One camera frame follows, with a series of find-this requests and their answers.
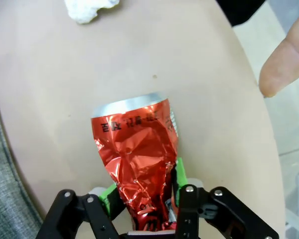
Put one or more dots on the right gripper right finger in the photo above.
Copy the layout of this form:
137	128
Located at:
189	199

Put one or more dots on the white paper ball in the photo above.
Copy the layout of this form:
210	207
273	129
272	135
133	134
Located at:
84	11

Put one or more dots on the crushed red drink can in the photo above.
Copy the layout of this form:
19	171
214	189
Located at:
134	149

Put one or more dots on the grey fabric basket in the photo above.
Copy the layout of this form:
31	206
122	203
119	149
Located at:
5	186

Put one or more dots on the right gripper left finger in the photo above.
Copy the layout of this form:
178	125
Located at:
64	206

